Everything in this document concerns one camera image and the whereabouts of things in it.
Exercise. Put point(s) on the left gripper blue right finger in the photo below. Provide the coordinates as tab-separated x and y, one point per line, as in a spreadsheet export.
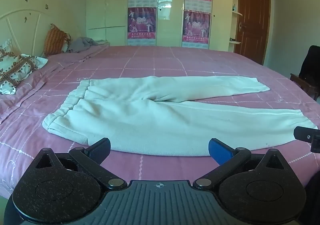
230	160

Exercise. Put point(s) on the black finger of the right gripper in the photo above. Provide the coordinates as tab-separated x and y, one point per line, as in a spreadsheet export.
306	134

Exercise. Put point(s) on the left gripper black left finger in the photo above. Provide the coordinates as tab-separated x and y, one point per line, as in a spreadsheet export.
89	161

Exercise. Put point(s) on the white sweatpants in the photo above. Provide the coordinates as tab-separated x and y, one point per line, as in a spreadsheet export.
169	116

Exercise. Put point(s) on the wooden chair with black jacket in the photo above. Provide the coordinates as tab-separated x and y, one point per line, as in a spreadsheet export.
308	78

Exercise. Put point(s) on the grey crumpled cloth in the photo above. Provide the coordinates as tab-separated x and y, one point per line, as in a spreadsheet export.
81	44

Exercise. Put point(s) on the white brown patterned pillow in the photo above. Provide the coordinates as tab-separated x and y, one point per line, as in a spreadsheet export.
16	68

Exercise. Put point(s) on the orange striped pillow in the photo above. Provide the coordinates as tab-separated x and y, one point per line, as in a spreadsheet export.
55	41

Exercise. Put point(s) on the lower right purple poster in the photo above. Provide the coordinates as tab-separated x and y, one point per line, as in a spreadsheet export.
196	27

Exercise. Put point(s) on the brown wooden door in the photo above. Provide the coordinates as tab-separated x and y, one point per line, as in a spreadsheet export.
252	29

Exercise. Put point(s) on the lower left purple poster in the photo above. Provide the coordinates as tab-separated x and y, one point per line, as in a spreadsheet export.
141	23

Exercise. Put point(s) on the cream wardrobe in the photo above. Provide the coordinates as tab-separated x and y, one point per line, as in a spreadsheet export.
107	20

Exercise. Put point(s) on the cream wooden headboard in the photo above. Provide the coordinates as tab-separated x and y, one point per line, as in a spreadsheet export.
27	22

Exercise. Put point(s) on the cream corner shelves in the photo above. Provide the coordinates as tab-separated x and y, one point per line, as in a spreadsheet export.
236	15

